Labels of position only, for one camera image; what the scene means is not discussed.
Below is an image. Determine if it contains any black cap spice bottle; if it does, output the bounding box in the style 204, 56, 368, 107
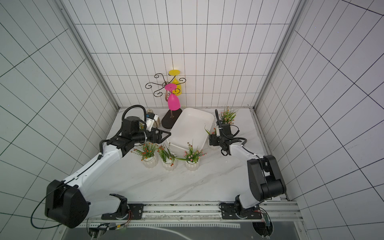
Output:
153, 115, 161, 128

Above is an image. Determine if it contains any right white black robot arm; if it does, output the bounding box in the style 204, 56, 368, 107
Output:
209, 121, 287, 220

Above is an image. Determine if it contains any white rectangular storage tray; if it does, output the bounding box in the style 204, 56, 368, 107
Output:
166, 108, 214, 156

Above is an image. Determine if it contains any black scroll goblet rack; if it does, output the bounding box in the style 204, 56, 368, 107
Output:
145, 70, 187, 129

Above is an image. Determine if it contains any pink plastic goblet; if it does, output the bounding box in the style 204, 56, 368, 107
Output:
165, 83, 181, 111

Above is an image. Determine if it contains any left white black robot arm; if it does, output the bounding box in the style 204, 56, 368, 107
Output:
43, 114, 171, 229

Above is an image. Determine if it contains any front left red potted plant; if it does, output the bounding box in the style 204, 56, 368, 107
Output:
131, 142, 158, 168

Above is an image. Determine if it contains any pink potted plant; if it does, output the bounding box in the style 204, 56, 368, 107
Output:
176, 142, 207, 172

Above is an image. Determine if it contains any yellow plastic goblet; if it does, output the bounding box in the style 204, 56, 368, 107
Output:
169, 70, 182, 96

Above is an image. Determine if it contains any green potted plant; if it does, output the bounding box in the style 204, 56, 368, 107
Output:
219, 106, 237, 125
158, 145, 177, 171

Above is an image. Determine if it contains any aluminium mounting rail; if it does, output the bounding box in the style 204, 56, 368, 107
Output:
75, 201, 304, 228

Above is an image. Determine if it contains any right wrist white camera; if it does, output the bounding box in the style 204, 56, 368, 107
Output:
216, 126, 221, 137

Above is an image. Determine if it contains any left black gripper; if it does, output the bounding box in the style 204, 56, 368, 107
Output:
133, 127, 172, 144

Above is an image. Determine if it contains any small red flower potted plant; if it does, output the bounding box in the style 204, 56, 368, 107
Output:
205, 127, 219, 150

